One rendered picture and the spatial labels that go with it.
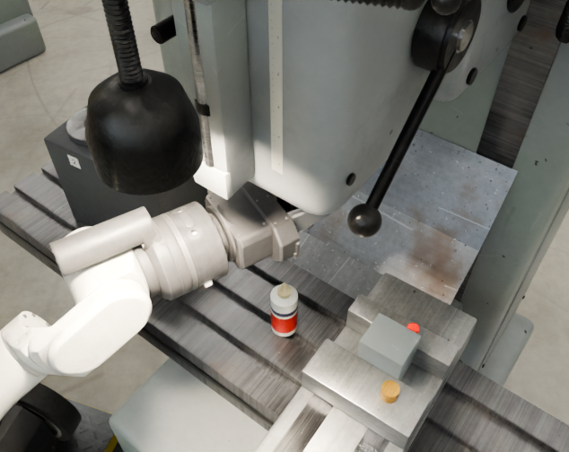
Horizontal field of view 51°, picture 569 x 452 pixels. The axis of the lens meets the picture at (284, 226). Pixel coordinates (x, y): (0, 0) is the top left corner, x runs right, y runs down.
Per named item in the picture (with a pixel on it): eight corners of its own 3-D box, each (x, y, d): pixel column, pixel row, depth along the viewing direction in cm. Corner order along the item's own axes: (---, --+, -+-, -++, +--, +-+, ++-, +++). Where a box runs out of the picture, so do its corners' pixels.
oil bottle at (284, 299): (286, 342, 90) (286, 300, 81) (266, 328, 91) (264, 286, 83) (302, 324, 92) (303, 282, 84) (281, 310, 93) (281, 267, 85)
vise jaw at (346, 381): (404, 451, 72) (408, 438, 69) (301, 386, 77) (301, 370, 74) (425, 412, 75) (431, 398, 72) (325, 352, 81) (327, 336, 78)
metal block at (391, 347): (395, 388, 76) (402, 366, 71) (354, 365, 78) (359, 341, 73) (414, 359, 78) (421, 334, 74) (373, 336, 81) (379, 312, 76)
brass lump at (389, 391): (392, 407, 71) (394, 400, 70) (376, 397, 72) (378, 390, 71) (400, 393, 72) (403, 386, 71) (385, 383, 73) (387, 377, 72)
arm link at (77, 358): (166, 311, 59) (63, 403, 58) (135, 260, 65) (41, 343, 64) (126, 281, 54) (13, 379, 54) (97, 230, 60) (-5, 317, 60)
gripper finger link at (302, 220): (327, 213, 69) (282, 234, 67) (328, 194, 67) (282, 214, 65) (335, 222, 69) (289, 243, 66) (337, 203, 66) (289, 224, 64)
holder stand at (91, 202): (171, 266, 99) (152, 180, 84) (73, 219, 107) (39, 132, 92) (212, 221, 106) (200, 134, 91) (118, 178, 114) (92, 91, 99)
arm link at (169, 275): (200, 306, 63) (98, 355, 59) (162, 250, 70) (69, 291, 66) (180, 225, 56) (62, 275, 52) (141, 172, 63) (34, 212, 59)
